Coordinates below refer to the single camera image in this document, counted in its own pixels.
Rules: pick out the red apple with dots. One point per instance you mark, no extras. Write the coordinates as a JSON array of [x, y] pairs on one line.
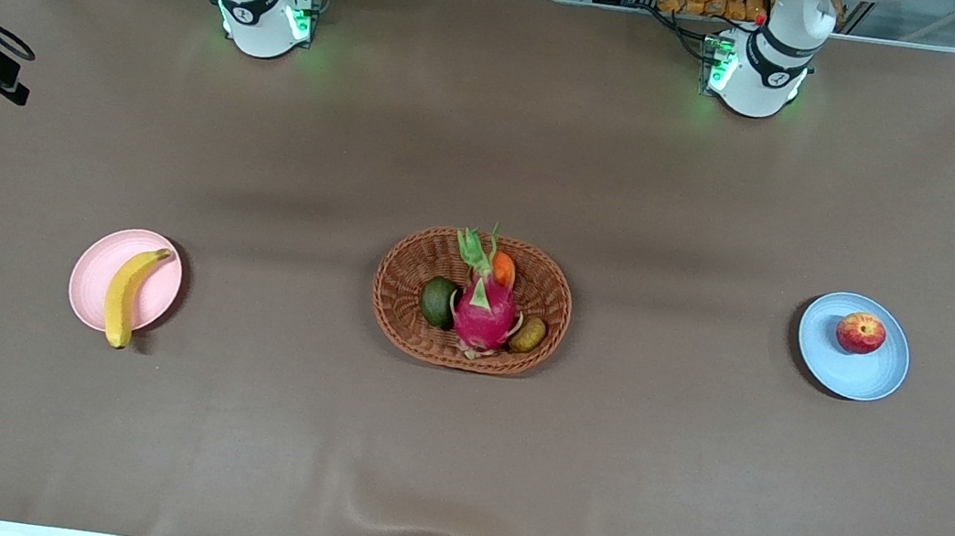
[[860, 333]]

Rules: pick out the yellow banana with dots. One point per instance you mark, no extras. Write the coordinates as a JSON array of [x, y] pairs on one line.
[[121, 295]]

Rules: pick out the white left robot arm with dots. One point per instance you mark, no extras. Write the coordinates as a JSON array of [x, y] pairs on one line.
[[762, 66]]

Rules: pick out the pink round plate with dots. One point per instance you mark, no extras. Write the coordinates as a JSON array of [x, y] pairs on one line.
[[94, 273]]

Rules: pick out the blue round plate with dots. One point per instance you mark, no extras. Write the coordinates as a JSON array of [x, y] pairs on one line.
[[842, 371]]

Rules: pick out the brown wicker basket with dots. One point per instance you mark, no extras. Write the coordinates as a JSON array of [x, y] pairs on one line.
[[413, 269]]

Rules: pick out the dark green avocado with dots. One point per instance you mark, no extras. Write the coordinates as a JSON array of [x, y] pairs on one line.
[[438, 302]]

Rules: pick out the brown green kiwi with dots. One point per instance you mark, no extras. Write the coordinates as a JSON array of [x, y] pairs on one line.
[[527, 334]]

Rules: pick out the orange tangerine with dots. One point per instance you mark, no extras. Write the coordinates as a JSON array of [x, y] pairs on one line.
[[505, 270]]

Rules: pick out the pink dragon fruit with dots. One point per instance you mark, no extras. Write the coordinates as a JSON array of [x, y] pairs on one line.
[[485, 315]]

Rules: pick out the brown table mat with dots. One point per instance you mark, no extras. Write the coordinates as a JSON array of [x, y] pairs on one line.
[[454, 449]]

